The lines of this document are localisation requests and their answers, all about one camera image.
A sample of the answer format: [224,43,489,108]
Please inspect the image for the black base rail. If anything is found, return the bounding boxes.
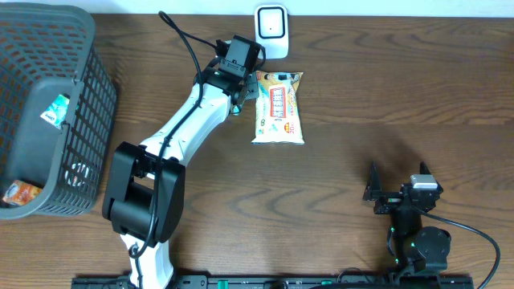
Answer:
[71,273,475,289]

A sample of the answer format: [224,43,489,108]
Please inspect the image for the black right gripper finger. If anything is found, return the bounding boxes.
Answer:
[419,161,443,201]
[363,162,381,201]

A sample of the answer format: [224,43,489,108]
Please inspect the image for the teal Kleenex tissue pack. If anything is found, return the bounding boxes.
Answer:
[40,94,70,129]

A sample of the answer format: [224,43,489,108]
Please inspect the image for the large yellow wipes pack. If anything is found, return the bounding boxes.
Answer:
[251,71,304,145]

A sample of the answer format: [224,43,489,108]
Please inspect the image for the orange Kleenex tissue pack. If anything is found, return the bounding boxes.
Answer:
[2,180,43,206]

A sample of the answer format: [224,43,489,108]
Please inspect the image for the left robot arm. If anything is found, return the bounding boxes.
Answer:
[102,58,261,288]

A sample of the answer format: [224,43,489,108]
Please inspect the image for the white barcode scanner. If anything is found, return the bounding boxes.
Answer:
[255,4,289,59]

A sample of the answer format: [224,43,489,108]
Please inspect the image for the dark grey plastic basket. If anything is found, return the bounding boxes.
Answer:
[1,2,117,220]

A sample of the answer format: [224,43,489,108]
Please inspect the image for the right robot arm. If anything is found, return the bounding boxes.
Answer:
[363,162,451,283]

